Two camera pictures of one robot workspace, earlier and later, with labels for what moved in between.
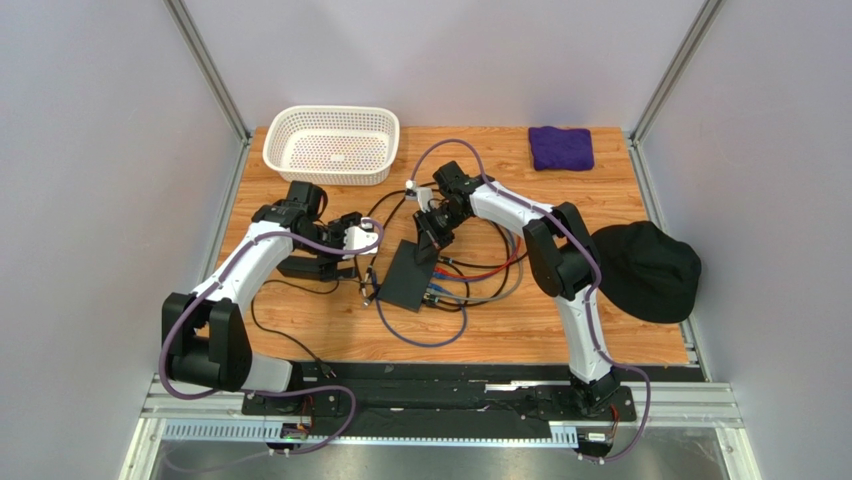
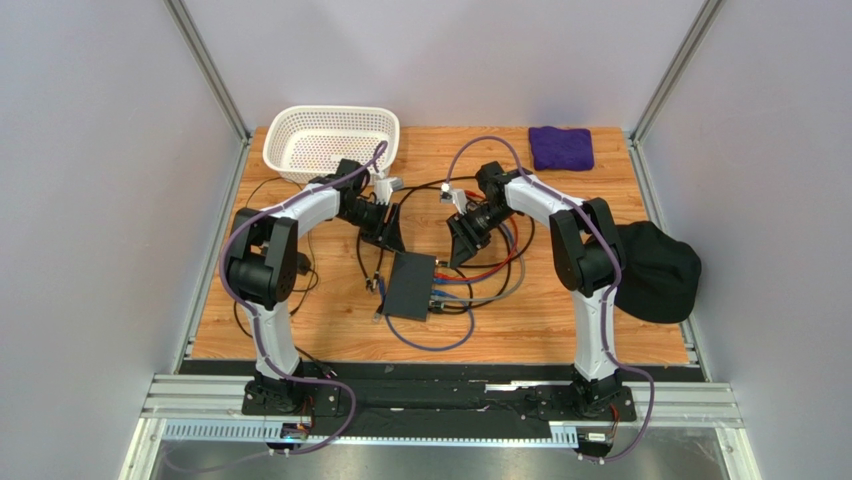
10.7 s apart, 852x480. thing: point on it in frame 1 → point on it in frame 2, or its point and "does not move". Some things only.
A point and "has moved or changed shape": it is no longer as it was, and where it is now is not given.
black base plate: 439,400 does not move
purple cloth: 559,149 does not move
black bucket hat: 646,272 does not move
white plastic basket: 335,145 does not move
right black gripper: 433,230 → 464,234
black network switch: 406,280 has moved or changed shape
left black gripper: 340,225 → 392,237
